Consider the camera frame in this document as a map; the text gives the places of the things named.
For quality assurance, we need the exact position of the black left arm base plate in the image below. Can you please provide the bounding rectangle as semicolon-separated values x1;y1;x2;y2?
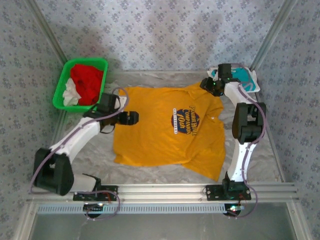
72;185;119;202

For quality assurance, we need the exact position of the yellow printed t-shirt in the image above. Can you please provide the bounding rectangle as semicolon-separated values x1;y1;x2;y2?
112;82;227;183

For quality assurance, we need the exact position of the aluminium frame post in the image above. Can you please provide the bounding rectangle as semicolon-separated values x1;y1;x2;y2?
249;0;300;72

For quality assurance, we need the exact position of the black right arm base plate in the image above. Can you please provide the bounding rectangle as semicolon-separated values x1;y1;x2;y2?
205;184;252;201

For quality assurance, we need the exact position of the controller board with led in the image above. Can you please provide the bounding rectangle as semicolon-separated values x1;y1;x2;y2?
83;202;105;218
223;203;245;218

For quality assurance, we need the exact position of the aluminium mounting rail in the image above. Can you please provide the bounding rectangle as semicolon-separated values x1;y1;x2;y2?
26;182;300;203

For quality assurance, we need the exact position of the red t-shirt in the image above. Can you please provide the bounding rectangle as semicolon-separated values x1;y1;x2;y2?
69;63;105;106

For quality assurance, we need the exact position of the green plastic basket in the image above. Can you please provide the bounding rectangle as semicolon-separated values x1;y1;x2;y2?
51;57;109;112

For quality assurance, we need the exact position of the aluminium back rail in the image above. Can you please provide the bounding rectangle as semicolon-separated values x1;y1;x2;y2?
107;69;211;75

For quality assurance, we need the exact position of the white crumpled t-shirt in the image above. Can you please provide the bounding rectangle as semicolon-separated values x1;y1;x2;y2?
62;77;82;107

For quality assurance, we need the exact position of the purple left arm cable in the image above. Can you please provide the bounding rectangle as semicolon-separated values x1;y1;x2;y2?
28;86;130;221

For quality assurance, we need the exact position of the grey slotted cable duct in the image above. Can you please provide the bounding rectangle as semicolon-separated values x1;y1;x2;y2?
36;202;241;215

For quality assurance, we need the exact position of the thin black cable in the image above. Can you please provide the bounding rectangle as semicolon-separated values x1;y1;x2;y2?
99;124;116;135

